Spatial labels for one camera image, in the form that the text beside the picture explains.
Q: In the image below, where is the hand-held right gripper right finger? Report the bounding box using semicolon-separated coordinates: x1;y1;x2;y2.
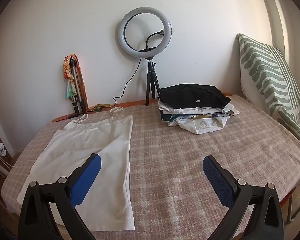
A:
202;155;285;240

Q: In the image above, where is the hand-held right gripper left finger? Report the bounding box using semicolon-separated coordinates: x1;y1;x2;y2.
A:
18;153;102;240

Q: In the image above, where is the white camisole top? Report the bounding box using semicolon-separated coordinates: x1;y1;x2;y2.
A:
17;107;135;231

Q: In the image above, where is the stack of folded clothes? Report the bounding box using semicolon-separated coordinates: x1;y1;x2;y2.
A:
158;83;240;135

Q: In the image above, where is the colourful orange scarf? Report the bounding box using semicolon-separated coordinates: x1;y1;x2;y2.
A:
63;53;109;112

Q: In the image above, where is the folded silver tripod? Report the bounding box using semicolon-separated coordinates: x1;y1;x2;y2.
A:
69;57;87;114

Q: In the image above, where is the green striped pillow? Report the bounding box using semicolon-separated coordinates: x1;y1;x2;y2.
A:
237;33;300;150

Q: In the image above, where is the black gooseneck phone holder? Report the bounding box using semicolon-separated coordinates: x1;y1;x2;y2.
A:
146;30;165;51

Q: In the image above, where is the black power cable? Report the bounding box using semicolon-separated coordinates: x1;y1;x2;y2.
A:
86;58;142;112

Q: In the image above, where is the white ring light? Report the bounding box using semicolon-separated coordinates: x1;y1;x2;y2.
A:
118;6;174;54

